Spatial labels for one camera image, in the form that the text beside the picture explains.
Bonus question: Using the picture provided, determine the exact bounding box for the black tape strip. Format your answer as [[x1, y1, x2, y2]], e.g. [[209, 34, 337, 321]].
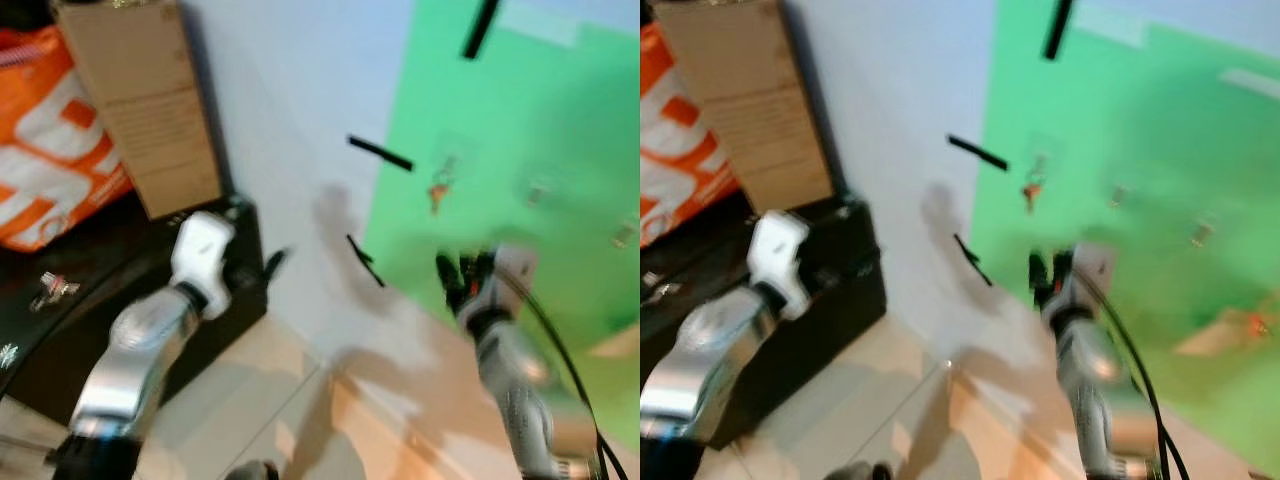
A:
[[347, 135, 415, 172], [1043, 0, 1075, 62], [346, 234, 387, 289], [946, 133, 1010, 172], [952, 233, 994, 288], [462, 0, 502, 60]]

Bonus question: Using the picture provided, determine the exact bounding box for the black case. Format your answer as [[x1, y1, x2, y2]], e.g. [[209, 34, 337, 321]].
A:
[[640, 195, 891, 449], [0, 193, 273, 403]]

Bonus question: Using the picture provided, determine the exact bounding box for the orange bag with white print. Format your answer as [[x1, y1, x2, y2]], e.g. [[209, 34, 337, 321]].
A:
[[640, 22, 743, 248], [0, 25, 138, 253]]

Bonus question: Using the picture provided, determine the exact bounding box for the brown cardboard box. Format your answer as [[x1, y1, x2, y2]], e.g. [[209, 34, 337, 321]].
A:
[[52, 0, 225, 221], [652, 0, 837, 216]]

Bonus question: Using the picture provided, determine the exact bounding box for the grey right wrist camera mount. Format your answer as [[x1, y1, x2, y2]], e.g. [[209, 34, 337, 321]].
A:
[[1075, 242, 1118, 301], [492, 243, 541, 306]]

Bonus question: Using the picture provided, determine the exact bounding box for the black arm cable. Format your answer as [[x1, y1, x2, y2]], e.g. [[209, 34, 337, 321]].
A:
[[515, 265, 607, 480], [1098, 268, 1191, 480]]

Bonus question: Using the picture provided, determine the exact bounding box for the green wall cloth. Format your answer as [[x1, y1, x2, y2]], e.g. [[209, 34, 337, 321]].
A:
[[966, 0, 1280, 479], [358, 0, 641, 453]]

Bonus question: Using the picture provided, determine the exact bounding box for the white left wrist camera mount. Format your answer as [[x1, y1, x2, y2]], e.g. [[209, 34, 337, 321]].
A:
[[170, 211, 237, 321], [748, 210, 814, 323]]

